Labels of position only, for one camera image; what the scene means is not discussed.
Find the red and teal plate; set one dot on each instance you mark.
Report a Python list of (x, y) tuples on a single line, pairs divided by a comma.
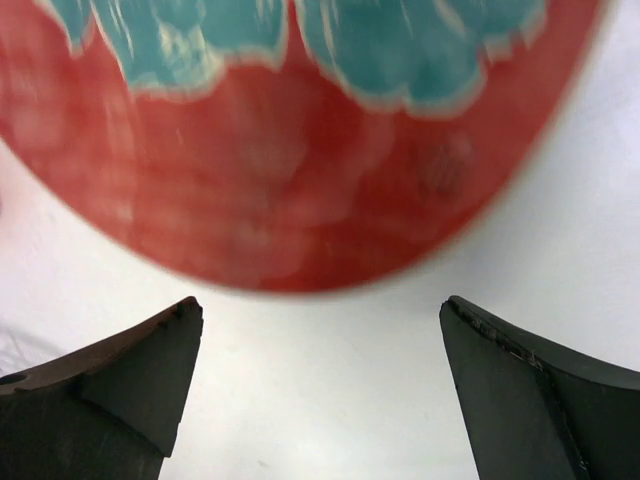
[(284, 146)]

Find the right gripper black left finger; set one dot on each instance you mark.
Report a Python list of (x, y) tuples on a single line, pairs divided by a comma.
[(110, 410)]

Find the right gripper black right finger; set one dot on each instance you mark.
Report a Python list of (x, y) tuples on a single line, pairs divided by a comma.
[(535, 409)]

